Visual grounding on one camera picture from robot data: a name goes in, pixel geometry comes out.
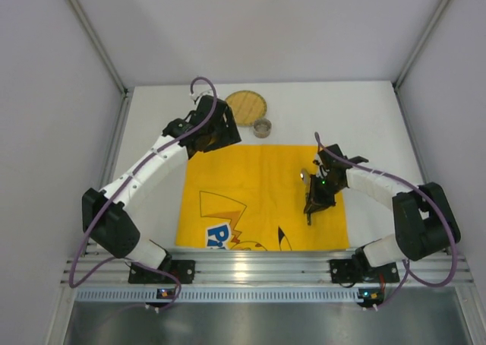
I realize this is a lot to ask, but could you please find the spoon with green handle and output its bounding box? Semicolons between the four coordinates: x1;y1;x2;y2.
300;168;312;226

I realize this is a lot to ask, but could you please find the round woven bamboo plate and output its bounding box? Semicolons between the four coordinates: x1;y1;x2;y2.
226;90;267;127

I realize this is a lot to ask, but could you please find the speckled ceramic cup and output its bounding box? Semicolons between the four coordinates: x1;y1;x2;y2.
252;118;273;138

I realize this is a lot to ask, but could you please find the yellow pikachu cloth placemat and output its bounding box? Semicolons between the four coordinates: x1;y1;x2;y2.
175;144;350;252

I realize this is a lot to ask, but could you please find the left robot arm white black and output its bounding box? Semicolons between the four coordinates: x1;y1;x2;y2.
81;95;241;271

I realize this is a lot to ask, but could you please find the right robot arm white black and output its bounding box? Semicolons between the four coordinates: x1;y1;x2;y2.
300;144;461;268

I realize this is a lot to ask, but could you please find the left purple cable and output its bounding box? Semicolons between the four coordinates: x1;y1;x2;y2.
68;77;219;315

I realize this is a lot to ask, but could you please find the aluminium rail base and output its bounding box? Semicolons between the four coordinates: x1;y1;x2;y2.
74;249;474;286

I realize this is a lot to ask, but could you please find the slotted grey cable duct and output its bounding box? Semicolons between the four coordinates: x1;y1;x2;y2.
75;286;382;303

